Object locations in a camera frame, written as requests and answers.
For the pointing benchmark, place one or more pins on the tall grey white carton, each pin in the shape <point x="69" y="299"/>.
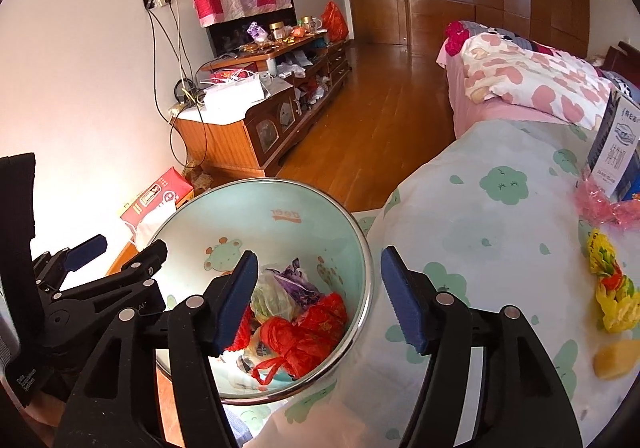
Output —
<point x="615" y="153"/>

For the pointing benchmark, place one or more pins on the pink heart print quilt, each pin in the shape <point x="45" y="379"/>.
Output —
<point x="540" y="78"/>

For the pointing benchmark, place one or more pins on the cloud print tablecloth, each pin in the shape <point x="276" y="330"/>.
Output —
<point x="500" y="248"/>

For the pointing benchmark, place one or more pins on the yellow foam chunk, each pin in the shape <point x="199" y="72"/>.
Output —
<point x="617" y="360"/>

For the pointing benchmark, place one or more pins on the mint cartoon print trash bin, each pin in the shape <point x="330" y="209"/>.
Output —
<point x="235" y="223"/>

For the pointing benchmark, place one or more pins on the pink bed sheet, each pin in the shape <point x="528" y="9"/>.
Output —
<point x="470" y="113"/>

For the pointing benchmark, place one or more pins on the magenta cloth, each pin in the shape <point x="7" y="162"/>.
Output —
<point x="454" y="36"/>

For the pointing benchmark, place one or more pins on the small blue white carton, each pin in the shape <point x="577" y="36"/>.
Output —
<point x="631" y="185"/>

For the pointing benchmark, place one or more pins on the red packet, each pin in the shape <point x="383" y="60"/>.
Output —
<point x="227" y="75"/>

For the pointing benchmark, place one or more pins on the patchwork cow print blanket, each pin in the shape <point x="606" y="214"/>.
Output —
<point x="555" y="48"/>

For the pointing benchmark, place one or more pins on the orange red plastic bag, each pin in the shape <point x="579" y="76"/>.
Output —
<point x="335" y="23"/>

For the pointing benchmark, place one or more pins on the red foam fruit net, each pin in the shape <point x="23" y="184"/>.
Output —
<point x="247" y="323"/>

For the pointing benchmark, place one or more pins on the pink cellophane wrapper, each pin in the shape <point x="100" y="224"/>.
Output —
<point x="600" y="208"/>

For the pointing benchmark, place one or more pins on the glass mug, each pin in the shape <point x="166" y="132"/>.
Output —
<point x="310" y="24"/>

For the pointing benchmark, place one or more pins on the clear plastic bag red print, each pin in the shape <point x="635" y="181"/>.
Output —
<point x="272" y="298"/>

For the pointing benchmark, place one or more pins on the yellow printed plastic bag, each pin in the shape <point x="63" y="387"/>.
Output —
<point x="617" y="298"/>

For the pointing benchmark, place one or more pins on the wooden television cabinet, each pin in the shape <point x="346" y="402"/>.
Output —
<point x="220" y="148"/>

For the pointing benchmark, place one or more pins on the black television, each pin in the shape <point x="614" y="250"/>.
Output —
<point x="225" y="38"/>

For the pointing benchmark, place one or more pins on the wall socket with plugs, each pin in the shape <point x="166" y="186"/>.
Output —
<point x="159" y="1"/>

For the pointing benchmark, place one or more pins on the red gift carton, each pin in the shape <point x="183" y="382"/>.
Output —
<point x="160" y="188"/>

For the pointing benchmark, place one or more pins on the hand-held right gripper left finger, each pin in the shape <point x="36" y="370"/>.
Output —
<point x="235" y="303"/>

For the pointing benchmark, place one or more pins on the white printed plastic bag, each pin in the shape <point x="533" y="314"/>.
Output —
<point x="250" y="373"/>

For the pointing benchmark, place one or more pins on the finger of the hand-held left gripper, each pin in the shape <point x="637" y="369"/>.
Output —
<point x="140" y="268"/>
<point x="87" y="250"/>

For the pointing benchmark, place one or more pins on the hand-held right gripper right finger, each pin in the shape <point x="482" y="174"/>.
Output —
<point x="405" y="308"/>

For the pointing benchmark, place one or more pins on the gold lid jar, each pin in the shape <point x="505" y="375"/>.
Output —
<point x="277" y="31"/>

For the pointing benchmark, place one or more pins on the purple wrapper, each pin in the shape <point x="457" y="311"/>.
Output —
<point x="300" y="288"/>

